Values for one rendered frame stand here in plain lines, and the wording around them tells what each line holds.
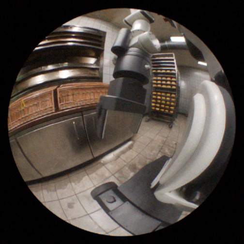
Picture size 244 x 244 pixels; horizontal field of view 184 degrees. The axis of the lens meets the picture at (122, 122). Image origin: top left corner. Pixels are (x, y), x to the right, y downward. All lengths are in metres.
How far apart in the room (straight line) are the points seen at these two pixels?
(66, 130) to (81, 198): 0.54
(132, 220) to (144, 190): 0.21
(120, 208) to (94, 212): 0.27
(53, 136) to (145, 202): 0.67
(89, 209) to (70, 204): 0.17
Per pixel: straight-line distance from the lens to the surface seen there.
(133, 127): 0.21
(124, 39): 0.20
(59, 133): 0.53
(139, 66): 0.15
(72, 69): 1.14
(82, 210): 0.70
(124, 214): 0.45
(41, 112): 0.58
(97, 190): 0.47
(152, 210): 0.50
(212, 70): 0.16
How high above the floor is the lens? 0.64
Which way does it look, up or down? 21 degrees down
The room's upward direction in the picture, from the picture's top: straight up
